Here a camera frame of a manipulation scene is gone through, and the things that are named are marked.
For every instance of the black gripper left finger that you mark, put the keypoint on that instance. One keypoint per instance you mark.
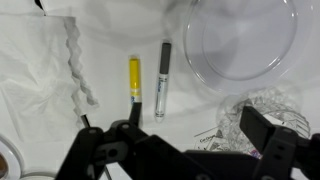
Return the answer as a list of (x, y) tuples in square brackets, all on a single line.
[(141, 156)]

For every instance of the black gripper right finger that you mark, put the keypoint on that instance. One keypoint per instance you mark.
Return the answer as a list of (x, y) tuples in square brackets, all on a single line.
[(282, 149)]

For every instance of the black marker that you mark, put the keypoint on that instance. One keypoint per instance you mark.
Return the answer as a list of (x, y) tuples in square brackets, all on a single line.
[(162, 82)]

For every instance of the yellow marker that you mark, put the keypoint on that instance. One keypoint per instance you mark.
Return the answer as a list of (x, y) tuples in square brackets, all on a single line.
[(134, 76)]

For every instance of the clear white plate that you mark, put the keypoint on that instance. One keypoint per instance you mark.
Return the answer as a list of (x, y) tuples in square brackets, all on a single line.
[(234, 46)]

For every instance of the plate of yellow buns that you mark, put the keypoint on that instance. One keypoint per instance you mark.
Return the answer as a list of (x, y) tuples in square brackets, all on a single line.
[(11, 159)]

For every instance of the clear glass bowl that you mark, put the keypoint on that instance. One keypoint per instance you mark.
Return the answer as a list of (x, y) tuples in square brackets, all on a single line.
[(275, 106)]

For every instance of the white paper napkin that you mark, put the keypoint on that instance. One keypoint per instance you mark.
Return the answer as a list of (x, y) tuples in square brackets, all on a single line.
[(41, 76)]

